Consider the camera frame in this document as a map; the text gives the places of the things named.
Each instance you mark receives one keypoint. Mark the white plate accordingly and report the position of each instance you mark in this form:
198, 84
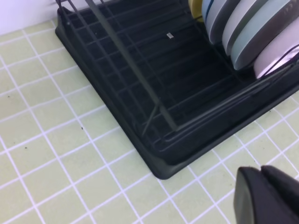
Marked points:
240, 16

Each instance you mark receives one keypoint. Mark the mint green plate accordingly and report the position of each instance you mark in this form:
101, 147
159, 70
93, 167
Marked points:
269, 21

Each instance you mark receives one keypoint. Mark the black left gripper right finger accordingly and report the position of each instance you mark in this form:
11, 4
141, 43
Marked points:
286, 186

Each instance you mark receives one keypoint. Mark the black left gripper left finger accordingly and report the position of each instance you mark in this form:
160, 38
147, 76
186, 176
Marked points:
257, 202

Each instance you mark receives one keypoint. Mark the black wire dish rack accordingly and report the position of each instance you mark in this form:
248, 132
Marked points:
175, 95

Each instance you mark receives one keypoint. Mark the pink round plate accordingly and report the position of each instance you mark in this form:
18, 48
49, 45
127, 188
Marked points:
272, 57

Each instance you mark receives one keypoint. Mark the grey plate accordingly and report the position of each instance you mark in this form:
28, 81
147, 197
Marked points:
229, 7

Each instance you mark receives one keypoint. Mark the yellow plate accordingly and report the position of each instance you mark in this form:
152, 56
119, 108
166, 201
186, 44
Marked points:
196, 9

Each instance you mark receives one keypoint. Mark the light blue plate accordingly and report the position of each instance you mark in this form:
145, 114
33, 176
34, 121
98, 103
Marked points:
215, 20

